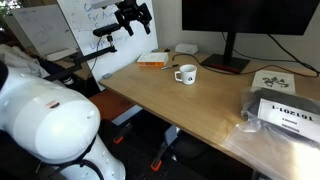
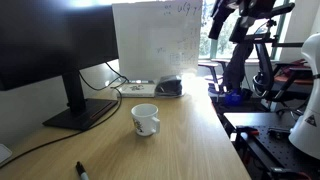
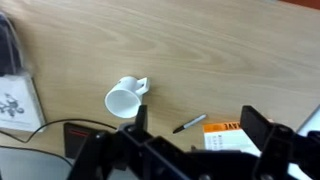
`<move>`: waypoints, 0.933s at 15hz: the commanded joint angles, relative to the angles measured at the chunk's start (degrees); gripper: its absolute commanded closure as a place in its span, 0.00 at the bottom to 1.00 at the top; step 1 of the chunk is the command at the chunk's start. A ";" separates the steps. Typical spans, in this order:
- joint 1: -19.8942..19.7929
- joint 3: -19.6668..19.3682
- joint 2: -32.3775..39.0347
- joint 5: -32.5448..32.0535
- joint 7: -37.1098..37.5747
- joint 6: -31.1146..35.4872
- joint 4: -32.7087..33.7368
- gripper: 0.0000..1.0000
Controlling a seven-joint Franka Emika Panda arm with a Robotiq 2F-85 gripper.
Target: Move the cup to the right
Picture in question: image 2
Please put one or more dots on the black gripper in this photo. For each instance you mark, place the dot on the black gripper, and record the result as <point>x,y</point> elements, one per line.
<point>258,6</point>

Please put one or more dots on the white ceramic mug with print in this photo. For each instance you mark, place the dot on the white ceramic mug with print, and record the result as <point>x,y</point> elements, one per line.
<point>143,115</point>

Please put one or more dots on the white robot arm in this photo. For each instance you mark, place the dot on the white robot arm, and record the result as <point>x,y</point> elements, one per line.
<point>308,130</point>

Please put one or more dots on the black office chair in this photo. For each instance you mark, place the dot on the black office chair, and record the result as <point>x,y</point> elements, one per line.
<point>238,65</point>

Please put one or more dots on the black chair with armrests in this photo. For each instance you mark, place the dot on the black chair with armrests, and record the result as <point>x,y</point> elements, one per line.
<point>266,76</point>

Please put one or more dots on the blue object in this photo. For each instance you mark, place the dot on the blue object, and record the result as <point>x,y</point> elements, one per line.
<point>233,97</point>

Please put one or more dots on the white whiteboard with writing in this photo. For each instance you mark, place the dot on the white whiteboard with writing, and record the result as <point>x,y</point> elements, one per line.
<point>150,40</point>

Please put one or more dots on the red bag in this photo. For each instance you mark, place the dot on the red bag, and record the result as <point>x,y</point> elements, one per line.
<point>293,75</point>

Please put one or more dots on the black item in plastic bag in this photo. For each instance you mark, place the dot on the black item in plastic bag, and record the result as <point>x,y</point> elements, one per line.
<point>170,86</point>

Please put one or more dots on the flat white box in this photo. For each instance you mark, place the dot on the flat white box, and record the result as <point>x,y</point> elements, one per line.
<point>136,90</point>

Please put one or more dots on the black perforated mounting table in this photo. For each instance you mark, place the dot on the black perforated mounting table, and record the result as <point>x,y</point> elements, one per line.
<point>266,146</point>

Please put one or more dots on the black computer monitor with stand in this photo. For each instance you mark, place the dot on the black computer monitor with stand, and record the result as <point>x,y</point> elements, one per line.
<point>50,36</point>

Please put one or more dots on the black marker pen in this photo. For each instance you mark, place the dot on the black marker pen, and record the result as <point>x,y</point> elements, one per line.
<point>80,169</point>

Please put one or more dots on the white flat device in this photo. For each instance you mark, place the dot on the white flat device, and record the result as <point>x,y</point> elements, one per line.
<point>4,153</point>

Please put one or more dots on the small black bracket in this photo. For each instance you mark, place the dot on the small black bracket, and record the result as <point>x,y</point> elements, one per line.
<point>278,132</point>

